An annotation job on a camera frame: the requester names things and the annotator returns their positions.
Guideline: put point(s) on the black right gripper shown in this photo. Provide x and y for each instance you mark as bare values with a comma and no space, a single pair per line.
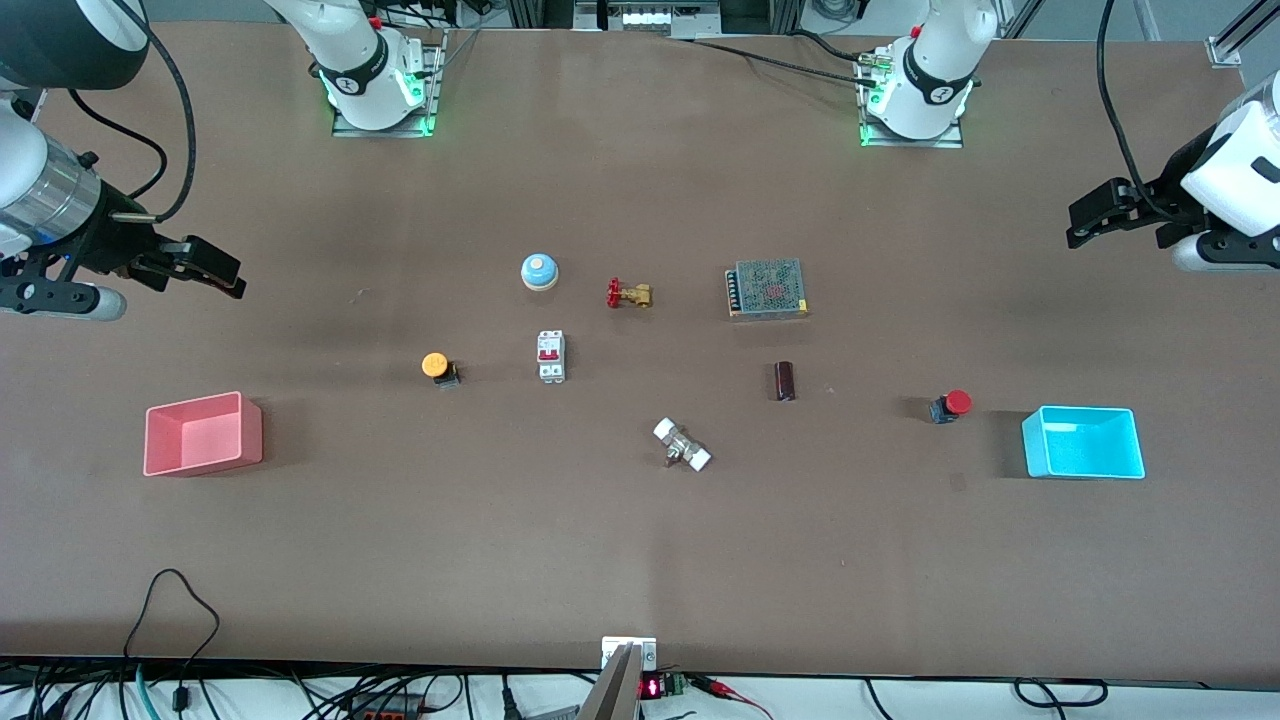
103,246

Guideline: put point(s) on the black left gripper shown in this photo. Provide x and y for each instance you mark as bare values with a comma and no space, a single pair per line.
1172,192

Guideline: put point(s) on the red push button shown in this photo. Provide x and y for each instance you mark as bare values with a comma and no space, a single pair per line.
955,403

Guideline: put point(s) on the yellow push button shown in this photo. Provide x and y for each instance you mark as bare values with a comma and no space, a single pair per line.
434,365

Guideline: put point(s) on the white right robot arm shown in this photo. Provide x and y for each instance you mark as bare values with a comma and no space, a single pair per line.
20,160

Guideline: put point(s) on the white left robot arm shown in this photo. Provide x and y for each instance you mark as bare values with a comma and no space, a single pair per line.
1245,160

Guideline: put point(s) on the pink plastic bin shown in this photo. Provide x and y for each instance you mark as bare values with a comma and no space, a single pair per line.
200,435

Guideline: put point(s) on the blue plastic bin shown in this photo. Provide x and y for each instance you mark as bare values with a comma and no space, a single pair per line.
1085,445

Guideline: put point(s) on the blue dome bell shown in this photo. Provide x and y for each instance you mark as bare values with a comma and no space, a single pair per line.
539,271

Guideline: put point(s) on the metal mesh power supply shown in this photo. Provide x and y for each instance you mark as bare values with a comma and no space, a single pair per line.
768,288

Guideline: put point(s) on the white circuit breaker red switches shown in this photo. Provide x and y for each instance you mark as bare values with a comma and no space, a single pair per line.
550,356

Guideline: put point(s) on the dark red cylindrical capacitor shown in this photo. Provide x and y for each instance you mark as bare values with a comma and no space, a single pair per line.
785,381

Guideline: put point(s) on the brass valve red handwheel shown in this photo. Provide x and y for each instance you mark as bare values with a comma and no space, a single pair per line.
628,293

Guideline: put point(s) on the silver valve white caps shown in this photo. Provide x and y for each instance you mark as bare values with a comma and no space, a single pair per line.
682,445

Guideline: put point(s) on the white control box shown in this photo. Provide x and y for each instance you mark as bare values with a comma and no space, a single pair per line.
650,16

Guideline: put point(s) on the grey metal bar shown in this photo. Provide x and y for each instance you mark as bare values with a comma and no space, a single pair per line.
612,690

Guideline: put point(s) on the red alligator clip lead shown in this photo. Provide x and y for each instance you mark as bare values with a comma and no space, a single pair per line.
728,690

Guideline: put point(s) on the red LED display module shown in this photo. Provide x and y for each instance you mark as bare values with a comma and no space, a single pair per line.
650,688

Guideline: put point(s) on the green terminal block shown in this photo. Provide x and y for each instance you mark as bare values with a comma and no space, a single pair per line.
675,684

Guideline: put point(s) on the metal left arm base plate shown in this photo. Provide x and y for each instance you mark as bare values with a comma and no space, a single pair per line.
915,142

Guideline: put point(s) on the aluminium frame profile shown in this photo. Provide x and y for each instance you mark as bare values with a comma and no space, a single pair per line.
1020,15

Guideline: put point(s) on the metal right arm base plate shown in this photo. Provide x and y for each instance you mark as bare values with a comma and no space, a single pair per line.
436,80

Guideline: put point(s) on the white mounting bracket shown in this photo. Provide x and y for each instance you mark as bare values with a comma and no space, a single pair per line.
640,648

